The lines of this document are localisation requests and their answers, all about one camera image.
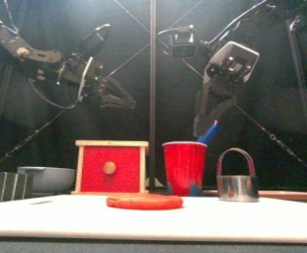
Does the red dough disc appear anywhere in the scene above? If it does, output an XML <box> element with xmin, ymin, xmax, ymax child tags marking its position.
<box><xmin>105</xmin><ymin>193</ymin><xmax>184</xmax><ymax>211</ymax></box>

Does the wooden drawer box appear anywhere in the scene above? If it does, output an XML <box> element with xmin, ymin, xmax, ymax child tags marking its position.
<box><xmin>71</xmin><ymin>139</ymin><xmax>151</xmax><ymax>196</ymax></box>

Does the red drawer with wooden knob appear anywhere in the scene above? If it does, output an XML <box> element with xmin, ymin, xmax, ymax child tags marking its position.
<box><xmin>79</xmin><ymin>146</ymin><xmax>143</xmax><ymax>194</ymax></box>

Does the grey bowl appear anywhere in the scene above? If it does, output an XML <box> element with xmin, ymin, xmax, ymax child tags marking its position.
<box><xmin>16</xmin><ymin>165</ymin><xmax>76</xmax><ymax>195</ymax></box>

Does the blue utensil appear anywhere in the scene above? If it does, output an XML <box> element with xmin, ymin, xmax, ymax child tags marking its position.
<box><xmin>196</xmin><ymin>121</ymin><xmax>222</xmax><ymax>145</ymax></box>

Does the white cutting board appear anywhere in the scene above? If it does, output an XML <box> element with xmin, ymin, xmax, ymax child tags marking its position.
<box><xmin>0</xmin><ymin>194</ymin><xmax>307</xmax><ymax>245</ymax></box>

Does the green striped block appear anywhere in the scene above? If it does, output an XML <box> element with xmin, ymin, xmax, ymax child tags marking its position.
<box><xmin>0</xmin><ymin>170</ymin><xmax>35</xmax><ymax>205</ymax></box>

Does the vertical metal frame pole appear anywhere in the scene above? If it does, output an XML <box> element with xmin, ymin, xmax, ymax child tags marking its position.
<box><xmin>148</xmin><ymin>0</ymin><xmax>166</xmax><ymax>191</ymax></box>

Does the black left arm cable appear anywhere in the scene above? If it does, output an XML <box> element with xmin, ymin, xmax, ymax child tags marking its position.
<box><xmin>27</xmin><ymin>58</ymin><xmax>93</xmax><ymax>111</ymax></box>

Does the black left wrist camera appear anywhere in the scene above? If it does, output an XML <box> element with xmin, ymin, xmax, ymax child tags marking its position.
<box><xmin>77</xmin><ymin>23</ymin><xmax>113</xmax><ymax>57</ymax></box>

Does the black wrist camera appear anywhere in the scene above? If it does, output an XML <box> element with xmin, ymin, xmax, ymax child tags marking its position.
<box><xmin>77</xmin><ymin>23</ymin><xmax>113</xmax><ymax>57</ymax></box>
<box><xmin>156</xmin><ymin>25</ymin><xmax>206</xmax><ymax>60</ymax></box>

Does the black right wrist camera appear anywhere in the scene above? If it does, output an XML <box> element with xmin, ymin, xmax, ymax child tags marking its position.
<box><xmin>156</xmin><ymin>25</ymin><xmax>206</xmax><ymax>60</ymax></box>

